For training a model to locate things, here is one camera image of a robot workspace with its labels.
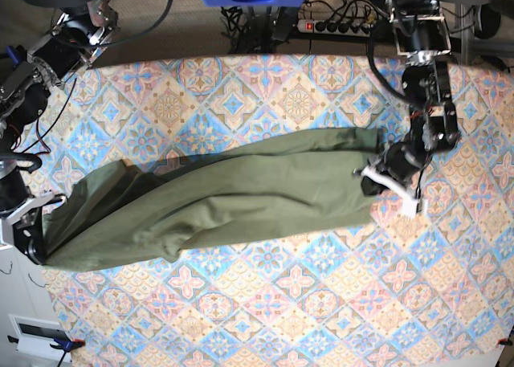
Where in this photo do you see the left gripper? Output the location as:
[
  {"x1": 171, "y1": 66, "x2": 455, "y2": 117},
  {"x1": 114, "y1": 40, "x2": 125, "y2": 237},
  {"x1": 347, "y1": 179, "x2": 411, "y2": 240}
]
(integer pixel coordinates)
[{"x1": 353, "y1": 149, "x2": 422, "y2": 201}]

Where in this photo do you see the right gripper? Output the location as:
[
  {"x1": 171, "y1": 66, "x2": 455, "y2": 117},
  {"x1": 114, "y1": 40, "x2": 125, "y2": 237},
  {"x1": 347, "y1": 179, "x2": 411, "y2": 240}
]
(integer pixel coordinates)
[{"x1": 1, "y1": 192, "x2": 67, "y2": 265}]

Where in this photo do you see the olive green t-shirt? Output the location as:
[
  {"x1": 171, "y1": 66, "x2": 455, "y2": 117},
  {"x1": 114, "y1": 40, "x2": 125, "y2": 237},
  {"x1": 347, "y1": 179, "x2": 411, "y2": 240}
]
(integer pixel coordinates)
[{"x1": 43, "y1": 128, "x2": 381, "y2": 271}]

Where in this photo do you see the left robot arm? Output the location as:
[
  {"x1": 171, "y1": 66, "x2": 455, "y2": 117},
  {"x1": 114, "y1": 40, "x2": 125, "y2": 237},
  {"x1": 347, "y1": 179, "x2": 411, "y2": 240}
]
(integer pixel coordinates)
[{"x1": 354, "y1": 0, "x2": 513, "y2": 210}]

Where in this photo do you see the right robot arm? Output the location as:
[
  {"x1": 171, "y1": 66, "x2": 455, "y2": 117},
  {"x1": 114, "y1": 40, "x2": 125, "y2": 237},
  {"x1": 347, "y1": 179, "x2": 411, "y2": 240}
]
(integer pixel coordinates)
[{"x1": 1, "y1": 0, "x2": 117, "y2": 265}]

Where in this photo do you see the white floor outlet box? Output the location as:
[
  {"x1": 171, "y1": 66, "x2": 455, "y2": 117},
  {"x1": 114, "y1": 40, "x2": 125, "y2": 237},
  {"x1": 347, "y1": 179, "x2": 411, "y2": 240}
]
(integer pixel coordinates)
[{"x1": 7, "y1": 314, "x2": 69, "y2": 361}]

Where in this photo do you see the blue red clamp lower left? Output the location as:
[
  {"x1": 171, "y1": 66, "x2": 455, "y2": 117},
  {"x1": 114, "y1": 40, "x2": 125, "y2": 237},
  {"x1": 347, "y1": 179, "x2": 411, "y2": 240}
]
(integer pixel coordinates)
[{"x1": 7, "y1": 336, "x2": 85, "y2": 363}]

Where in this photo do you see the blue red clamp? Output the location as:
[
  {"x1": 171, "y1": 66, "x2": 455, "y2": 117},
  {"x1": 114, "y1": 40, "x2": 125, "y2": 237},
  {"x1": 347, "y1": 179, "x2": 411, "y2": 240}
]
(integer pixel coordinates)
[
  {"x1": 0, "y1": 45, "x2": 26, "y2": 80},
  {"x1": 7, "y1": 336, "x2": 85, "y2": 363}
]

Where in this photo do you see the patterned tablecloth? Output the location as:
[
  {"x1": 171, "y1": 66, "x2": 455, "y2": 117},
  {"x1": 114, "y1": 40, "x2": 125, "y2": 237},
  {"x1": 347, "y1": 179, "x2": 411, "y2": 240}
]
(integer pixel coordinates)
[{"x1": 18, "y1": 55, "x2": 513, "y2": 366}]

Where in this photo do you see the white power strip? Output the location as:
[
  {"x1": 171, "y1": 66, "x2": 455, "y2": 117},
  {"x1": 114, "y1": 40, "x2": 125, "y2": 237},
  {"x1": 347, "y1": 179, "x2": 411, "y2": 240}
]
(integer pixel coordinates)
[{"x1": 296, "y1": 19, "x2": 372, "y2": 37}]

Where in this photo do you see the blue red clamp upper left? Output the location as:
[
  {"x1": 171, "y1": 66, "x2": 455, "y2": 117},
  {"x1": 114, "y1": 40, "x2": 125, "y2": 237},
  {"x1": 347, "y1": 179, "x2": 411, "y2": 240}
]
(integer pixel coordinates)
[{"x1": 0, "y1": 45, "x2": 26, "y2": 80}]

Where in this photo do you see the red clamp lower right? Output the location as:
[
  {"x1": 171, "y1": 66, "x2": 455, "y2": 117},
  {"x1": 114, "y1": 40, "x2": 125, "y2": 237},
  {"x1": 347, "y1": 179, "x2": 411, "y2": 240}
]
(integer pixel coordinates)
[{"x1": 498, "y1": 338, "x2": 513, "y2": 346}]

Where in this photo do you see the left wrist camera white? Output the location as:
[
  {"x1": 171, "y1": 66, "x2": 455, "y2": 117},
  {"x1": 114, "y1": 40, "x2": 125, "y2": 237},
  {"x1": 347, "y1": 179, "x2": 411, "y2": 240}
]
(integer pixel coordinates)
[{"x1": 401, "y1": 198, "x2": 427, "y2": 218}]

